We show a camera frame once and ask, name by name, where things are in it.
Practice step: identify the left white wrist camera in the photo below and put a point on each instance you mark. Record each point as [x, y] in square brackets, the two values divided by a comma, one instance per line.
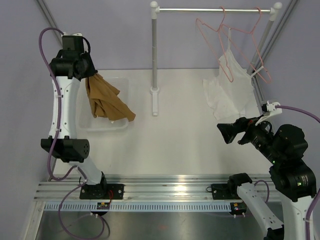
[73, 43]

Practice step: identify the white slotted cable duct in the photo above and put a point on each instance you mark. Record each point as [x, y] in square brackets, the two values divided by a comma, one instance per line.
[118, 206]

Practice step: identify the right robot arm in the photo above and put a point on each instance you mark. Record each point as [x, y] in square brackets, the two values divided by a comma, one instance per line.
[292, 178]

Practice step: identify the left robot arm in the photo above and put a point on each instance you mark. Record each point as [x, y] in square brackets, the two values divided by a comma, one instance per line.
[72, 64]

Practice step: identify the clear plastic basket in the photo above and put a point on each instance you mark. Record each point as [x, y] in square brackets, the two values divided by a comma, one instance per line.
[84, 118]

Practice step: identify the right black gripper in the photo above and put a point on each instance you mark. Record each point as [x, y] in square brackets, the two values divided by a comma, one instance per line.
[229, 130]

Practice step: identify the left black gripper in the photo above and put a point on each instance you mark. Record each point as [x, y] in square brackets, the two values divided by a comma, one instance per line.
[92, 70]

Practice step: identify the white metal clothes rack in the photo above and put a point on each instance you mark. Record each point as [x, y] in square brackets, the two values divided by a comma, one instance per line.
[156, 10]

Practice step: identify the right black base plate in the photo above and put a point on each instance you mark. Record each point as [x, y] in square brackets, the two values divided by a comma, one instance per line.
[223, 191]

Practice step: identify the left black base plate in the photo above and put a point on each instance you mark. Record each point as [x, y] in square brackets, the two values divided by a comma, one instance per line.
[113, 191]

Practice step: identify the brown tank top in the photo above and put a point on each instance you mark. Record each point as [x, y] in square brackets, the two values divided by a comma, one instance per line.
[104, 100]

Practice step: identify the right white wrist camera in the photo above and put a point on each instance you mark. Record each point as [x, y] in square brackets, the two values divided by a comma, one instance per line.
[269, 109]

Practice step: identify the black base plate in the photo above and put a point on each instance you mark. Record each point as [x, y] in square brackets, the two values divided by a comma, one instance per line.
[223, 191]
[113, 191]

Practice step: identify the aluminium mounting rail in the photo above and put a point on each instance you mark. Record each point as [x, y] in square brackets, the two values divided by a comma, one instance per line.
[142, 188]

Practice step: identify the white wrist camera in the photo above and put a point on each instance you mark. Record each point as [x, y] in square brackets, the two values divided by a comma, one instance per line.
[269, 109]
[73, 43]

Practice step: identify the white camisole top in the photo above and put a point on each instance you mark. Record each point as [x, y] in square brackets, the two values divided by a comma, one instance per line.
[229, 93]

